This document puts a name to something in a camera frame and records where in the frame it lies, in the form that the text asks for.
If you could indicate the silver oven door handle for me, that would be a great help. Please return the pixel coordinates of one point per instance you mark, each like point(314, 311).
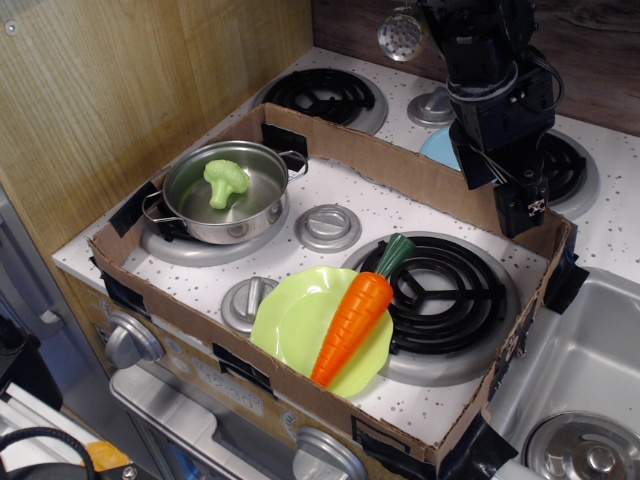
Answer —
point(196, 436)

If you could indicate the right silver oven knob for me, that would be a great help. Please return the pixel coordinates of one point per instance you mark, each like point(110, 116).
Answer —
point(319, 456)

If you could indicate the orange toy carrot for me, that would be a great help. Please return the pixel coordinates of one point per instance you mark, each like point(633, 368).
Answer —
point(367, 298)

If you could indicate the silver oven knob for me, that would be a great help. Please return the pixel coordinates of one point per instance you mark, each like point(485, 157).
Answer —
point(319, 456)
point(130, 342)

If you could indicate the front right black burner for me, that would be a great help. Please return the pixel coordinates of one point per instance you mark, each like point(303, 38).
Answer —
point(453, 307)

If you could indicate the light green plastic plate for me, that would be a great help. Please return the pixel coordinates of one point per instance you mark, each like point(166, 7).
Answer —
point(293, 320)

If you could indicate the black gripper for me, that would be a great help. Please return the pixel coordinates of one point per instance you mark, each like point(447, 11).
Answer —
point(522, 196)

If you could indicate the back left black burner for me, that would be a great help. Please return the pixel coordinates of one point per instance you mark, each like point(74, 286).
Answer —
point(337, 96)

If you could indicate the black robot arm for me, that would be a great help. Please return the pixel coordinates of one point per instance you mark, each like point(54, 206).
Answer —
point(504, 93)

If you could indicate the back right black burner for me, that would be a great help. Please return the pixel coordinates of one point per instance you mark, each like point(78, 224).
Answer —
point(572, 174)

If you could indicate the front left grey burner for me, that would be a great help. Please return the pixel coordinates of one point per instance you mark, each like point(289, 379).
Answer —
point(171, 243)

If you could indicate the toy oven clock display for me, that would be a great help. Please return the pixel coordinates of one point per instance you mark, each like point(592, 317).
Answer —
point(224, 384)

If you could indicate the grey centre stove knob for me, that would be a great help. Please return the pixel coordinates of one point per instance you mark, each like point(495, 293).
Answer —
point(328, 228)

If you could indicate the grey back stove knob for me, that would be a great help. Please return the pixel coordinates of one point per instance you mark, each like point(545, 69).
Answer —
point(431, 109)

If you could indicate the light blue plastic bowl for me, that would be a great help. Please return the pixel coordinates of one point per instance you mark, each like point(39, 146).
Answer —
point(438, 147)

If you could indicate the grey front stove knob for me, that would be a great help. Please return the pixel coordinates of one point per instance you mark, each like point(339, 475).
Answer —
point(240, 304)

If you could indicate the stainless steel pot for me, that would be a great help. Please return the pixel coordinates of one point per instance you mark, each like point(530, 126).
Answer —
point(186, 194)

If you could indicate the grey stove knob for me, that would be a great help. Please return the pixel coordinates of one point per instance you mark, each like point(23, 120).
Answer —
point(328, 228)
point(431, 109)
point(240, 304)

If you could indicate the left silver oven knob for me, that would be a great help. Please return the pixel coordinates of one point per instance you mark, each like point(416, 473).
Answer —
point(130, 342)

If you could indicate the hanging metal strainer ladle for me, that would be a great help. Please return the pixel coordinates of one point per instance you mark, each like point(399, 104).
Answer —
point(401, 36)

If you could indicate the green toy broccoli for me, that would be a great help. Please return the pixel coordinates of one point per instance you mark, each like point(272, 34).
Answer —
point(225, 178)

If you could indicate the black burner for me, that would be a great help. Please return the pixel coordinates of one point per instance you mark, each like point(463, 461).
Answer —
point(453, 307)
point(572, 174)
point(337, 96)

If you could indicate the silver sink drain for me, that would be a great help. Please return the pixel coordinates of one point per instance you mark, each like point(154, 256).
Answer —
point(581, 445)

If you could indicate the stainless steel sink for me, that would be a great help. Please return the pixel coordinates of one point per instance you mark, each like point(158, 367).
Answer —
point(584, 360)

